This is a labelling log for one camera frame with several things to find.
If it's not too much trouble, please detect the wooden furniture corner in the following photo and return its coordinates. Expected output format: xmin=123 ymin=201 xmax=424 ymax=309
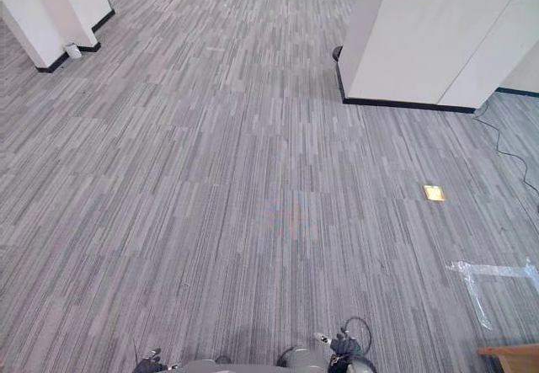
xmin=477 ymin=343 xmax=539 ymax=373

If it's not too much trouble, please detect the white cabinet with black plinth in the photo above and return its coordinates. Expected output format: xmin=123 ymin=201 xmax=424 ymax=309
xmin=335 ymin=0 xmax=539 ymax=115

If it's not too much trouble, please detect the brass floor socket plate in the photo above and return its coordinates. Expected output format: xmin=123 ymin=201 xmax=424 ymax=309
xmin=423 ymin=184 xmax=447 ymax=202

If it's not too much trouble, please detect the black cable on floor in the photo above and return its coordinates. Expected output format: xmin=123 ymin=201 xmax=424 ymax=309
xmin=472 ymin=94 xmax=539 ymax=200

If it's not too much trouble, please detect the robot silver body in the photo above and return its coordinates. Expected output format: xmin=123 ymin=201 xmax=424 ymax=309
xmin=176 ymin=345 xmax=334 ymax=373

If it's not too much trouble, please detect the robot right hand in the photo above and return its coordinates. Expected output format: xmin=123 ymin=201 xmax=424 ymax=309
xmin=313 ymin=331 xmax=364 ymax=366

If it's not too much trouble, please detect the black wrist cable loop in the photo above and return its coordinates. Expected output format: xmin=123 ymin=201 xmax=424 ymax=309
xmin=339 ymin=316 xmax=373 ymax=356

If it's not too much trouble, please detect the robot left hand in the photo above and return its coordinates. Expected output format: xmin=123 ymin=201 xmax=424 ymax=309
xmin=133 ymin=346 xmax=169 ymax=373

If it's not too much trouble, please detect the clear tape floor marking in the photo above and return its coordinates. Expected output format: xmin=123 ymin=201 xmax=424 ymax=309
xmin=445 ymin=256 xmax=539 ymax=331

